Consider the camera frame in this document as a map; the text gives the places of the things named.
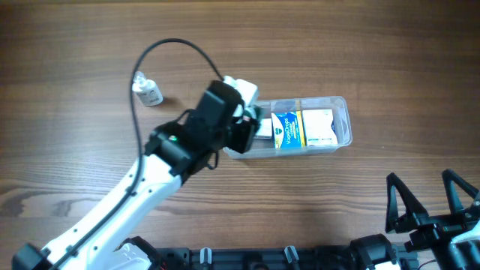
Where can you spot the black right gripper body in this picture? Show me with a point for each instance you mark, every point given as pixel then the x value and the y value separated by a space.
pixel 432 226

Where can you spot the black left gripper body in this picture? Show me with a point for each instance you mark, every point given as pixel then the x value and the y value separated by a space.
pixel 244 136

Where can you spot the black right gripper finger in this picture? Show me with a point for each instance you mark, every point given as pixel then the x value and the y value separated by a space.
pixel 451 180
pixel 415 212

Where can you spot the white green Panadol box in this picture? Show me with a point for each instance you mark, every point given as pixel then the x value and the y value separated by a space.
pixel 265 129

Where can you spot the white Calamol lotion bottle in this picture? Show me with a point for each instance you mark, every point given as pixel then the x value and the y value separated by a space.
pixel 146 90

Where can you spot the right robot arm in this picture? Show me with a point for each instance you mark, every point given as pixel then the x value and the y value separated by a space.
pixel 453 238

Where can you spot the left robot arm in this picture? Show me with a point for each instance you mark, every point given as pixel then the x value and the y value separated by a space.
pixel 226 116

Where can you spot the clear plastic container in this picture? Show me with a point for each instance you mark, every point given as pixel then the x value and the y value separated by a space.
pixel 265 148

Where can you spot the blue VapoDrops box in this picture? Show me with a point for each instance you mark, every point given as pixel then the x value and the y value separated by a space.
pixel 288 130

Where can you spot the white medicine box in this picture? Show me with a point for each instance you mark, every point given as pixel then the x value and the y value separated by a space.
pixel 319 128

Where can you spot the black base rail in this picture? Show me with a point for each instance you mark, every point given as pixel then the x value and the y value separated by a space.
pixel 372 252

